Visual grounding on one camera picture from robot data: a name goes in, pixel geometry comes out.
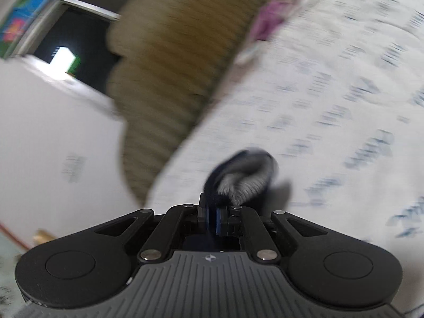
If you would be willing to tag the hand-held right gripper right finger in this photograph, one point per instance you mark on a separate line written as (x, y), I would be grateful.
(218, 221)

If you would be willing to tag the grey and navy small garment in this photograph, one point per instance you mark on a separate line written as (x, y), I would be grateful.
(246, 172)

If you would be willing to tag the tan object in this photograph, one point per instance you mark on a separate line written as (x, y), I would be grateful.
(43, 237)

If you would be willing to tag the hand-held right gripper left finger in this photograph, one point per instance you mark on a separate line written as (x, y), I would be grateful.
(204, 218)

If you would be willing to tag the olive striped blanket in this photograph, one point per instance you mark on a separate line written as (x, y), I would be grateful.
(172, 56)

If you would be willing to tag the white printed bedsheet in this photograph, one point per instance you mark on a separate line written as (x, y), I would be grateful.
(331, 89)

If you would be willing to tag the dark window with white frame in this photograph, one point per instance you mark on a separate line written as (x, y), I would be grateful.
(79, 43)

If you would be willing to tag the colourful wall poster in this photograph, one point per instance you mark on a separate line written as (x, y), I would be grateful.
(25, 16)

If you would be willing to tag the purple cloth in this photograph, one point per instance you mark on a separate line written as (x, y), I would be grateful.
(270, 20)

